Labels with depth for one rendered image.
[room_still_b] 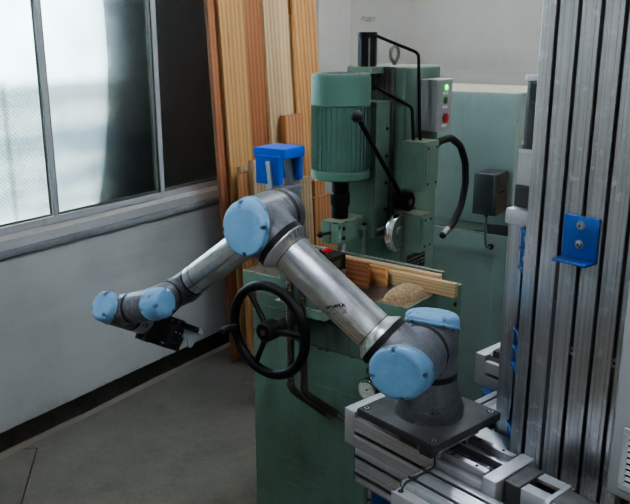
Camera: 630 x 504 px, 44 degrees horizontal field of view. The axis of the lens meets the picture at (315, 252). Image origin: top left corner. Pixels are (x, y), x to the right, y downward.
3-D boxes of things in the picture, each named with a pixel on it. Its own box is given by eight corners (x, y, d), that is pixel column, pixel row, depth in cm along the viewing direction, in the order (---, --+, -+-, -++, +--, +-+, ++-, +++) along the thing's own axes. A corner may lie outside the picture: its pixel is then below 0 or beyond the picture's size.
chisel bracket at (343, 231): (320, 247, 238) (320, 220, 235) (347, 237, 248) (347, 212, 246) (340, 250, 233) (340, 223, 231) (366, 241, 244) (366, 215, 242)
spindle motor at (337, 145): (299, 179, 232) (298, 72, 224) (333, 171, 246) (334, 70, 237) (347, 185, 222) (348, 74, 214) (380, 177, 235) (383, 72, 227)
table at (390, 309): (221, 294, 239) (220, 276, 237) (284, 271, 262) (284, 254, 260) (388, 340, 203) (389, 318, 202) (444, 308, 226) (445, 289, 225)
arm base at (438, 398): (477, 411, 169) (480, 369, 167) (432, 433, 160) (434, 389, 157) (425, 388, 180) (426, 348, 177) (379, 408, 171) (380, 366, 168)
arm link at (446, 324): (465, 363, 170) (468, 304, 166) (446, 387, 158) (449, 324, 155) (413, 353, 175) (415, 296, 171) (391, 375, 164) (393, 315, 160)
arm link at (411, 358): (461, 352, 156) (271, 176, 167) (437, 380, 143) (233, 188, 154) (426, 388, 162) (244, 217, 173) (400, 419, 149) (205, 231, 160)
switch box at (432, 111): (418, 130, 245) (420, 79, 240) (434, 128, 252) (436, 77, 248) (436, 132, 241) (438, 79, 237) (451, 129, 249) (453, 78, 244)
